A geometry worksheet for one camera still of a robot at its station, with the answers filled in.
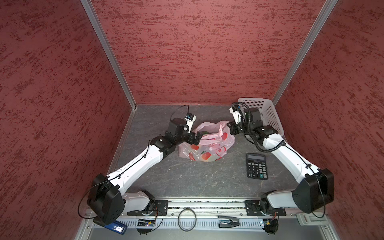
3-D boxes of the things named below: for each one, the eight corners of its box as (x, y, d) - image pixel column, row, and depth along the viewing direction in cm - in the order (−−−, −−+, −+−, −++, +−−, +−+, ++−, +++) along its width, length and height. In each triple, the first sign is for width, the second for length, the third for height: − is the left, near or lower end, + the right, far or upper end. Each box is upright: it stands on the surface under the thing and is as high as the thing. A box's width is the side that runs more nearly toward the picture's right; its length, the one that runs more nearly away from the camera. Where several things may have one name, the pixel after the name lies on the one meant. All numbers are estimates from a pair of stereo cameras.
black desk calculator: (247, 177, 86) (248, 176, 84) (245, 154, 96) (246, 152, 94) (267, 181, 85) (269, 179, 83) (263, 156, 95) (265, 154, 93)
